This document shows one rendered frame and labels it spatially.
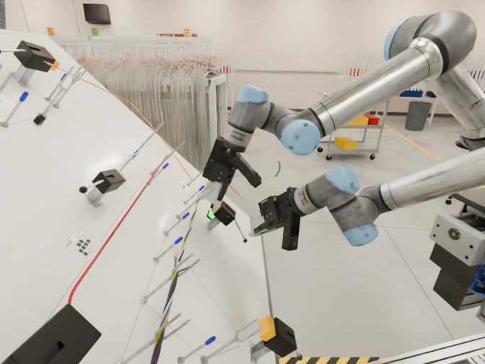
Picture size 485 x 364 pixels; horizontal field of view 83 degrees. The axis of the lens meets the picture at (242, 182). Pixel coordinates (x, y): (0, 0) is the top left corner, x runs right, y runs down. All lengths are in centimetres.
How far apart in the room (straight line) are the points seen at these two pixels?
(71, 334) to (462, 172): 73
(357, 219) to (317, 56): 826
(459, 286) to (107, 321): 94
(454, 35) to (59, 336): 79
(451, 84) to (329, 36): 804
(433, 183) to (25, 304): 78
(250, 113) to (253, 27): 816
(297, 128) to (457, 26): 38
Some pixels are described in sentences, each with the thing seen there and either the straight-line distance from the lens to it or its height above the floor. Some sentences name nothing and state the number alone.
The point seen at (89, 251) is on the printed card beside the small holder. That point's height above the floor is 123.
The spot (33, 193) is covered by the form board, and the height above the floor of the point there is 132.
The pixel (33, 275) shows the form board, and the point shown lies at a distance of 50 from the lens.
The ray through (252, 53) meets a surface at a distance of 881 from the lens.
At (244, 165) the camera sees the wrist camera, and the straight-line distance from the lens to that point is 76.
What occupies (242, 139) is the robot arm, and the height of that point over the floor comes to 134.
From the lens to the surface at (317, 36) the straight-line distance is 886.
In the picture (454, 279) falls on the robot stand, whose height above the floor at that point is 94.
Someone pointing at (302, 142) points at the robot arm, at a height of 138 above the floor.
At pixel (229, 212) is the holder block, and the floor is 112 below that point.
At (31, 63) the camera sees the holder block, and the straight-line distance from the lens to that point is 80.
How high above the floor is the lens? 154
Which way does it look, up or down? 24 degrees down
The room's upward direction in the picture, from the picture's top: 1 degrees clockwise
